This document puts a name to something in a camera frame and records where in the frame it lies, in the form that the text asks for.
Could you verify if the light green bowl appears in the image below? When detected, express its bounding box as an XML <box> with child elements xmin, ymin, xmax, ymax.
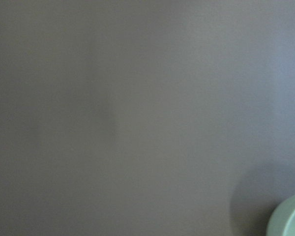
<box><xmin>266</xmin><ymin>195</ymin><xmax>295</xmax><ymax>236</ymax></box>

